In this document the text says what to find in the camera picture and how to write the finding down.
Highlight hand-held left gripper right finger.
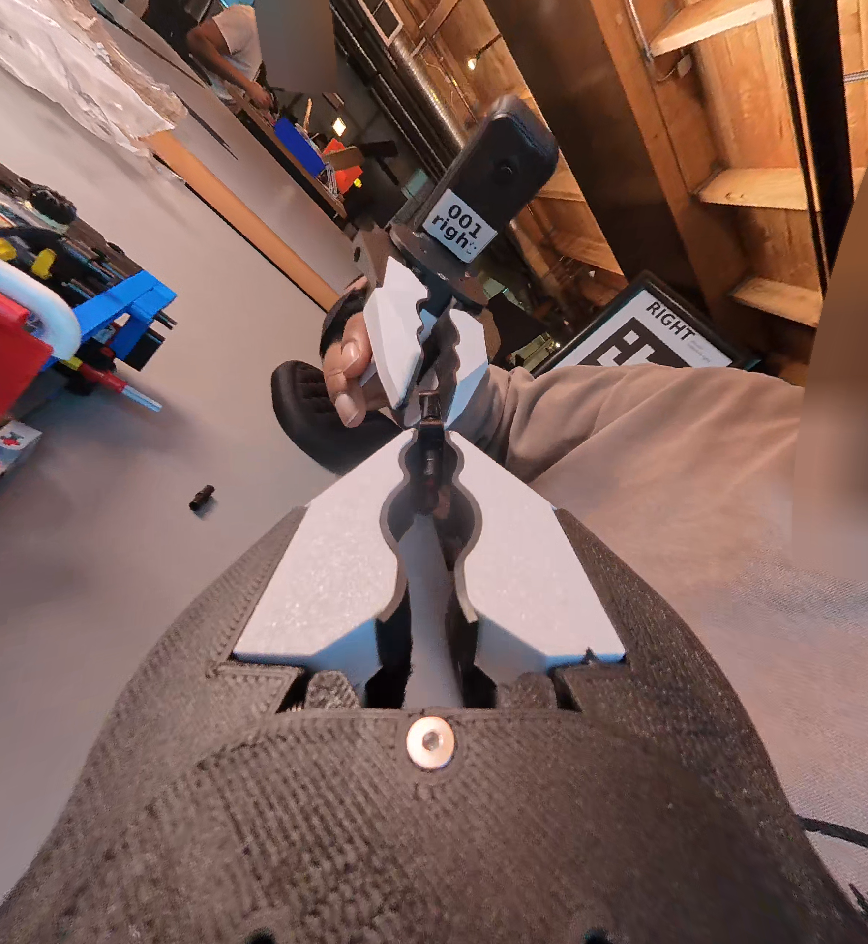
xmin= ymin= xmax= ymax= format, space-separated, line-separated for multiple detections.
xmin=443 ymin=432 xmax=628 ymax=677

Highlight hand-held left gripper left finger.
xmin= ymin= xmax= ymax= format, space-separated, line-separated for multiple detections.
xmin=232 ymin=430 xmax=416 ymax=674

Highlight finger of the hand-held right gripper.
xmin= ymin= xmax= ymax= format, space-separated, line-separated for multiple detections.
xmin=434 ymin=306 xmax=491 ymax=432
xmin=363 ymin=257 xmax=429 ymax=410

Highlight black lego subassembly red pin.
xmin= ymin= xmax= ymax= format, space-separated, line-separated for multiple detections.
xmin=413 ymin=391 xmax=454 ymax=519

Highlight person's right forearm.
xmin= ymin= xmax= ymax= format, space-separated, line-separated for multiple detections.
xmin=463 ymin=363 xmax=805 ymax=488

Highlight partly built lego car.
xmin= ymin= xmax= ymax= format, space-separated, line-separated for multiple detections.
xmin=0 ymin=136 xmax=179 ymax=517

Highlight person's right hand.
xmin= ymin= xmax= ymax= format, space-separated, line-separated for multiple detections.
xmin=322 ymin=310 xmax=394 ymax=429

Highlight black wrist rest pad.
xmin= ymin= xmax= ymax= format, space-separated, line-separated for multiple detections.
xmin=271 ymin=360 xmax=405 ymax=474

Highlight person's torso beige hoodie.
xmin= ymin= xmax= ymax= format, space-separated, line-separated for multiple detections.
xmin=533 ymin=442 xmax=868 ymax=944

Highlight framed white sign black code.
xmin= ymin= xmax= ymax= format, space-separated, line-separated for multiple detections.
xmin=533 ymin=271 xmax=761 ymax=379

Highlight blue storage bin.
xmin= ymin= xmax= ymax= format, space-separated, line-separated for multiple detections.
xmin=273 ymin=118 xmax=328 ymax=178

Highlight clear plastic bags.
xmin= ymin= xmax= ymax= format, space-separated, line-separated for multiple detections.
xmin=0 ymin=0 xmax=187 ymax=157

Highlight silver ventilation duct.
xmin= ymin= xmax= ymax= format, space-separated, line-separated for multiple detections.
xmin=330 ymin=0 xmax=479 ymax=185

